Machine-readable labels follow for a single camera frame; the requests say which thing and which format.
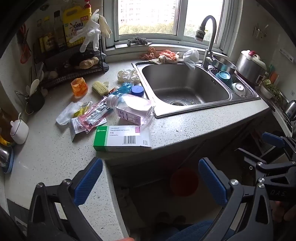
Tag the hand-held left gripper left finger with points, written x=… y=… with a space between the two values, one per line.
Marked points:
x=89 y=180

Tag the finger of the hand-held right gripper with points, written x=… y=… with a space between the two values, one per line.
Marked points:
x=272 y=139
x=249 y=158

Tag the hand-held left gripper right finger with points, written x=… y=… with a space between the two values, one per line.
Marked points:
x=211 y=183

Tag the red plastic bin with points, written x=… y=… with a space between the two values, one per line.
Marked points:
x=183 y=183

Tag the green white medicine box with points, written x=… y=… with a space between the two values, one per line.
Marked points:
x=122 y=136

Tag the pink plastic packaging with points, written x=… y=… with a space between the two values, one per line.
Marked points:
x=92 y=118

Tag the blue wrapper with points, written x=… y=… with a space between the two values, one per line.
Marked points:
x=123 y=88

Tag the blue round lid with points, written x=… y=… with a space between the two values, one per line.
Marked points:
x=137 y=90

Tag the person's right hand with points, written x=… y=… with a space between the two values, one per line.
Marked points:
x=284 y=210

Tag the steel kettle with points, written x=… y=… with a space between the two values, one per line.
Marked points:
x=291 y=111

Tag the white dish of greens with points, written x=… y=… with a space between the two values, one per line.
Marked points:
x=269 y=91

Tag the silver foil wrapper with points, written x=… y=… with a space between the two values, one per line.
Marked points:
x=74 y=129

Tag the white bowl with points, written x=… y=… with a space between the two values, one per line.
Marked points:
x=238 y=88

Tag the clear blister pack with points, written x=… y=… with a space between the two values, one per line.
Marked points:
x=66 y=113

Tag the yellow wrapper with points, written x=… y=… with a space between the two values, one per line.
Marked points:
x=81 y=110

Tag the silver rice cooker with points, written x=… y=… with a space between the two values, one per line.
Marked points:
x=249 y=67

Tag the blue bowl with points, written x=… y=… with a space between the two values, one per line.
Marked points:
x=223 y=77

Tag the clear bottle with pink label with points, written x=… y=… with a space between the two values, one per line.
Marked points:
x=131 y=109

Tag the white lidded jar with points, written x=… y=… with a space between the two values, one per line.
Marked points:
x=19 y=132

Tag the steel pot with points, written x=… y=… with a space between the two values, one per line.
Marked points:
x=225 y=63

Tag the orange plastic cup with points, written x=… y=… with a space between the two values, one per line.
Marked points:
x=79 y=88

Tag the yellow sponge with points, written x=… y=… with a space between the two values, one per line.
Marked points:
x=100 y=88

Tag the dark utensil holder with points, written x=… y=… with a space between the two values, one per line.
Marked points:
x=34 y=102

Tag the stainless steel sink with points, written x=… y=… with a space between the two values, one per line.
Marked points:
x=185 y=85

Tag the white spoon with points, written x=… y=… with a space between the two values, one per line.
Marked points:
x=35 y=84

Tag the grey faucet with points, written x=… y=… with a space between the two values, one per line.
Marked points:
x=210 y=46

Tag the white thin plastic bag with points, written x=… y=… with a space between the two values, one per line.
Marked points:
x=190 y=56

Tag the brown loofah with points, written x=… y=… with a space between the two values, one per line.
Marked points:
x=89 y=63

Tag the orange white rag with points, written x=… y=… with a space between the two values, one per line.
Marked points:
x=168 y=55

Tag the red scissors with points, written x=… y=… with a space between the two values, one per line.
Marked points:
x=23 y=53

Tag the clear disposable glove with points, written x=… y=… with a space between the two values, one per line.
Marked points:
x=89 y=34

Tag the yellow label bottle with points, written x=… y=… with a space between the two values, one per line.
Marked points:
x=47 y=39

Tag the grey scrubber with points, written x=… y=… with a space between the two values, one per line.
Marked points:
x=137 y=41

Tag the dark sauce bottle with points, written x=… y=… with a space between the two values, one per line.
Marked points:
x=59 y=32

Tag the cream rubber glove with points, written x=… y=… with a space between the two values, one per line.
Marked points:
x=105 y=25

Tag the yellow detergent bottle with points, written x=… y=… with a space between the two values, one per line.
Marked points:
x=75 y=23

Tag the window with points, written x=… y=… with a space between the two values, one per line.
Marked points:
x=148 y=14

